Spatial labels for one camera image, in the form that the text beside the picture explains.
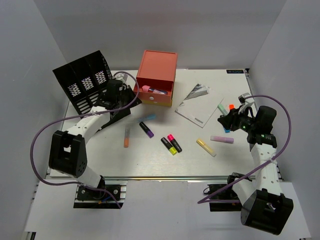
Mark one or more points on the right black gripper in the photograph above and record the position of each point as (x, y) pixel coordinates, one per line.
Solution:
(231, 119)

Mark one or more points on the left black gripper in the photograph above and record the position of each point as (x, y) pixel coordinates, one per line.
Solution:
(128, 90)

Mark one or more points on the black orange highlighter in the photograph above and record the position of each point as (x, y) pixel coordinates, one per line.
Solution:
(231, 106)

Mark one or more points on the green pastel highlighter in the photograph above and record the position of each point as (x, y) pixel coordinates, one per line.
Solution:
(222, 109)

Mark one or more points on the pink pastel highlighter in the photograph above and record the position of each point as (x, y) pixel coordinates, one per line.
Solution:
(147, 89)

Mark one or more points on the coral top drawer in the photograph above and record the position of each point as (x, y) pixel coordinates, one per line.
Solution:
(162, 90)

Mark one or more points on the black purple highlighter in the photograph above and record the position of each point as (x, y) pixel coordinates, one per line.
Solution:
(146, 129)

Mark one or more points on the black pink highlighter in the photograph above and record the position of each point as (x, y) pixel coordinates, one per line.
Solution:
(174, 143)

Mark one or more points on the black yellow highlighter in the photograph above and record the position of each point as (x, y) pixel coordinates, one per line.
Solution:
(169, 146)

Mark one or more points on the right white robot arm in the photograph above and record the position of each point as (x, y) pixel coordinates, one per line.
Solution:
(263, 203)

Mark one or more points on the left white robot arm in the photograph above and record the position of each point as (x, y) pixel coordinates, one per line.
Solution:
(68, 153)

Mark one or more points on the lilac pastel highlighter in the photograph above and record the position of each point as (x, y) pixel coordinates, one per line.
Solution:
(222, 139)

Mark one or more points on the blue pastel highlighter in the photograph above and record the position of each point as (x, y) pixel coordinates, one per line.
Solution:
(147, 118)

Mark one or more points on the white booklet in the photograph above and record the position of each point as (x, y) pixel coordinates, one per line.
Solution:
(199, 105)

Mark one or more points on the yellow pastel highlighter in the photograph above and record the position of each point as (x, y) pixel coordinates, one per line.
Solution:
(206, 147)

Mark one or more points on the orange pastel highlighter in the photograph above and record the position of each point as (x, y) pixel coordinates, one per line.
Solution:
(126, 137)

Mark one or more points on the black file organizer rack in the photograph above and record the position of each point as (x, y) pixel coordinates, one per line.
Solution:
(84, 80)

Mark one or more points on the blue table label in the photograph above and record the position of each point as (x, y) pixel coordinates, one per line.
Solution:
(235, 71)

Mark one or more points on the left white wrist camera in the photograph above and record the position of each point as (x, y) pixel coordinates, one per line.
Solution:
(122, 77)

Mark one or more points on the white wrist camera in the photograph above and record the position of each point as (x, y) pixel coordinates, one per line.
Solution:
(246, 100)
(122, 77)

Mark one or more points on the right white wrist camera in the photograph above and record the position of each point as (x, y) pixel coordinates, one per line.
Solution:
(246, 100)

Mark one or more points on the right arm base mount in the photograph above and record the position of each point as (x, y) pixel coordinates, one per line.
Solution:
(224, 201)

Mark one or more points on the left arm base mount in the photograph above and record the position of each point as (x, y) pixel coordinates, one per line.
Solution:
(91, 199)

